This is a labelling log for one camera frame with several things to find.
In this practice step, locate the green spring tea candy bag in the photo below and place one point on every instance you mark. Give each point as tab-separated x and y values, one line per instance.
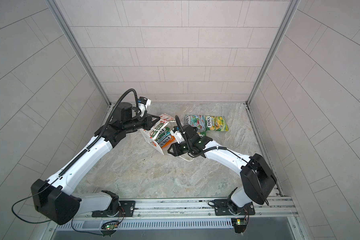
157	128

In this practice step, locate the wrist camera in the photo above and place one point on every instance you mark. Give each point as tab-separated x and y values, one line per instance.
144	103
177	134

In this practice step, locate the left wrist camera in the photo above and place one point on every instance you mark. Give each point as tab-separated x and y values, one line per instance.
144	103

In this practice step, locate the aluminium rail frame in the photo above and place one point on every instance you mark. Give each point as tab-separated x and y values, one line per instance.
199	208

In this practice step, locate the white paper bag red print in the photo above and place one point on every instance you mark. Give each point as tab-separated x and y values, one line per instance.
171	123

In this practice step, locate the teal green candy bag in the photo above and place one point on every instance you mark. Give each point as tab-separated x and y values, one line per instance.
165	140

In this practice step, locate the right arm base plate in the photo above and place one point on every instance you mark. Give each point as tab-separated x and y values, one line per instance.
225	207

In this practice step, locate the orange candy bag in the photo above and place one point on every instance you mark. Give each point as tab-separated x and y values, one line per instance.
170	142

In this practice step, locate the left circuit board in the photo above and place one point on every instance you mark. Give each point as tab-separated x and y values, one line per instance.
110	226

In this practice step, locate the circuit board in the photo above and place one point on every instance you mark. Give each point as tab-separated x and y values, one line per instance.
110	226
239	225

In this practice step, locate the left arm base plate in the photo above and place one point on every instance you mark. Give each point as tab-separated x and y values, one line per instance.
125	209

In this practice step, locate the green candy bag in bag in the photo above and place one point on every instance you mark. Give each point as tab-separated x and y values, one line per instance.
162	133

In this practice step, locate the spring tea candy bag yellow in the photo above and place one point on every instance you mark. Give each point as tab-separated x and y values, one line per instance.
216	123

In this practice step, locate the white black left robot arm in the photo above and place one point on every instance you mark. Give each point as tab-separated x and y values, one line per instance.
54	198

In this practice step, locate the aluminium corner post left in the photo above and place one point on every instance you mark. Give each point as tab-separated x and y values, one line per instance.
57	13

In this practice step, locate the right circuit board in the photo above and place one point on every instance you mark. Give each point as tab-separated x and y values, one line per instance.
239	225

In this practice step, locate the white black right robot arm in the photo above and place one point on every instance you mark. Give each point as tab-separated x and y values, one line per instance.
258	180

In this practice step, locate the aluminium corner post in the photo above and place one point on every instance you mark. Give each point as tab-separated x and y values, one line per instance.
276	42
57	13

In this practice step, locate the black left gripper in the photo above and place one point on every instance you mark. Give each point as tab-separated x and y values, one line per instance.
148	122

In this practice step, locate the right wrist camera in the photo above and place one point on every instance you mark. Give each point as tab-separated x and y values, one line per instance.
177	134

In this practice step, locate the aluminium corner post right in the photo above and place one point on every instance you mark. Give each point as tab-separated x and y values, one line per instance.
276	42

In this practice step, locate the mint blossom candy bag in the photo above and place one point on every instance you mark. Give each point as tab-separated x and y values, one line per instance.
197	121

